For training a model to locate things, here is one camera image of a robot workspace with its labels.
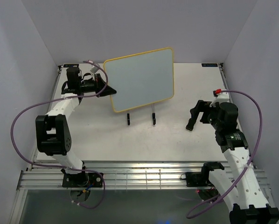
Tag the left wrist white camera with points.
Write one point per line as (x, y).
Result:
(94, 69)

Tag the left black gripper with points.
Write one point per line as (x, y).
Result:
(98, 81)

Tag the left blue corner label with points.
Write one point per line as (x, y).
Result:
(71, 65)

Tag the yellow framed whiteboard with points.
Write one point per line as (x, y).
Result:
(141, 79)

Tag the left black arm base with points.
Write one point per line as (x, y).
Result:
(82, 180)

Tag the wrist white camera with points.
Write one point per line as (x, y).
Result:
(220, 97)
(94, 69)

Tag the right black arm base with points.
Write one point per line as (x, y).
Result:
(195, 179)

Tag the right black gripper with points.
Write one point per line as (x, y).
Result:
(203, 106)

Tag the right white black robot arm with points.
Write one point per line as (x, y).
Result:
(244, 198)

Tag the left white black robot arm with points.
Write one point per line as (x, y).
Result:
(52, 131)

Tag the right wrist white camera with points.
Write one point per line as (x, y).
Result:
(220, 97)

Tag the blue corner label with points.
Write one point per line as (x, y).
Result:
(71, 65)
(209, 65)

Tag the black whiteboard eraser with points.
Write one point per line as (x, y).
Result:
(191, 123)

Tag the aluminium rail frame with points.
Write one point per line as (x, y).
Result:
(117, 175)

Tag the right blue corner label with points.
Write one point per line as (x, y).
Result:
(209, 65)

